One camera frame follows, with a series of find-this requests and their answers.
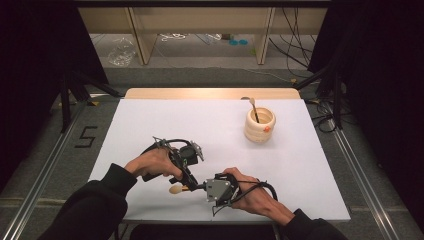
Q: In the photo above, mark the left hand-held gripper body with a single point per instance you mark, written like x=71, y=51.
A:
x=186, y=155

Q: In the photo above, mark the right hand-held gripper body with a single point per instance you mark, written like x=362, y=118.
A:
x=218, y=190

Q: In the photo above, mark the small wooden piece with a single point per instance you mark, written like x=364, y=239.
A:
x=175, y=190

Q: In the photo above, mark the cream ringed brush holder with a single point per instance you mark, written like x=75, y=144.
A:
x=256, y=135

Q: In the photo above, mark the wooden spoon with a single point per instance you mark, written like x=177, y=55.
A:
x=252, y=101

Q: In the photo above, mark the person's left hand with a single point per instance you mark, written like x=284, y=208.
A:
x=150, y=165

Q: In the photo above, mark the person's right hand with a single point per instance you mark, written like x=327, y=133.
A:
x=256, y=196

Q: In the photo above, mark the white table cover sheet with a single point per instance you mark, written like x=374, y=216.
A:
x=216, y=140

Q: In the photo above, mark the light wooden table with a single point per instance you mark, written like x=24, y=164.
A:
x=213, y=93

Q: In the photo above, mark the clear plastic bag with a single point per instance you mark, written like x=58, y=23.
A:
x=121, y=53

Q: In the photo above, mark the blue round lid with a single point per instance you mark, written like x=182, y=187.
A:
x=233, y=42
x=243, y=42

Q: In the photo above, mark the light wooden shelf unit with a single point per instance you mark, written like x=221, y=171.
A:
x=143, y=40

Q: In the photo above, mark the black metal stand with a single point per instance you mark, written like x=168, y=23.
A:
x=66, y=100
x=337, y=100

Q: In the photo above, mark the black curtain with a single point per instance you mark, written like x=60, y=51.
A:
x=36, y=50
x=383, y=66

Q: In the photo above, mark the aluminium floor rail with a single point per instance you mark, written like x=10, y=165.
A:
x=33, y=196
x=366, y=186

